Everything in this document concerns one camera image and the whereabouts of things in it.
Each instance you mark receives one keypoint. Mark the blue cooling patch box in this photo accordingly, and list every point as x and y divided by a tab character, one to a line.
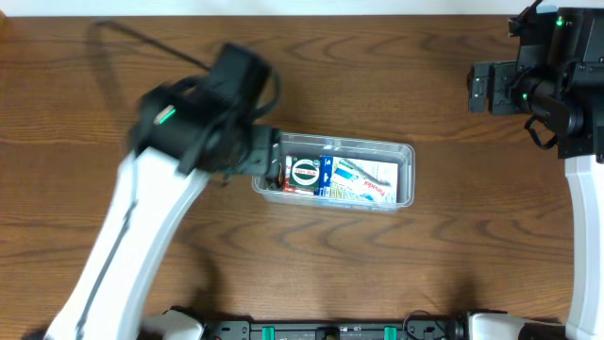
324	175

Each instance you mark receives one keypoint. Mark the clear plastic container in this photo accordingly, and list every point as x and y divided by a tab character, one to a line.
355	174

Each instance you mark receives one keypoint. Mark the dark bottle white cap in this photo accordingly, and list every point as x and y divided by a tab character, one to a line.
279	179

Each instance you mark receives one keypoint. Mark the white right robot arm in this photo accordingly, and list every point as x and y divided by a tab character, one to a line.
557	81

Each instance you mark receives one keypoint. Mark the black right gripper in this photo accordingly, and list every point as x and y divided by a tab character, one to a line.
498	88

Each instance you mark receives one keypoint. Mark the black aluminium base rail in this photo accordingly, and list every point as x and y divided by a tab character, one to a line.
422	327

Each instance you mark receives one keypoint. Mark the green Zam-Buk box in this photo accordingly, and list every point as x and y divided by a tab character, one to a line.
305	173

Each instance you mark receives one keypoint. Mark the red medicine box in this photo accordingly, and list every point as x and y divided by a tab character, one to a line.
287	186

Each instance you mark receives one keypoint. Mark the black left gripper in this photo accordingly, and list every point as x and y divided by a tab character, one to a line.
272	154

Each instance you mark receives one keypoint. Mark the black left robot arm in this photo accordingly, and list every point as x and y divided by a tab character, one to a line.
188	131

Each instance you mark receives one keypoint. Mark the white Panadol box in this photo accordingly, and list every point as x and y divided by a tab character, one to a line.
365	181

